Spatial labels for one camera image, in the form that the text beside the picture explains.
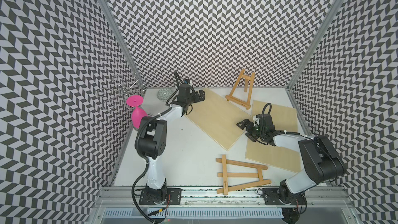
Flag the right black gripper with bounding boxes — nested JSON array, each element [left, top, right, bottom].
[[236, 119, 265, 142]]

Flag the plywood board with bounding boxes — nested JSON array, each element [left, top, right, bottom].
[[186, 88, 251, 151], [245, 104, 302, 173]]

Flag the small wooden easel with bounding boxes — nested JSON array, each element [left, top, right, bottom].
[[225, 69, 256, 111]]

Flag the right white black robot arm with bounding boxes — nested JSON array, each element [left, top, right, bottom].
[[236, 114, 347, 205]]

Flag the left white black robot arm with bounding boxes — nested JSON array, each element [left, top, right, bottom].
[[133, 84, 205, 202]]

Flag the near wooden easel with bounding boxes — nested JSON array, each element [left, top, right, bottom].
[[216, 155, 272, 196]]

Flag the pink plastic wine glass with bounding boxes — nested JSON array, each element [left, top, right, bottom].
[[126, 95, 148, 130]]

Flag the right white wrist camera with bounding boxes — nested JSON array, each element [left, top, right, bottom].
[[253, 114, 262, 125]]

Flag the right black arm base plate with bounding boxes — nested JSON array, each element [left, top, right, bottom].
[[258, 188, 307, 207]]

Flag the metal wire glass rack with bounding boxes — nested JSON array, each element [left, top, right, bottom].
[[95, 73, 148, 112]]

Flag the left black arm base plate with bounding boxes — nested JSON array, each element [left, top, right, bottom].
[[138, 188, 182, 205]]

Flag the aluminium front rail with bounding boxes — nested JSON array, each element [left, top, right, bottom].
[[86, 186, 361, 224]]

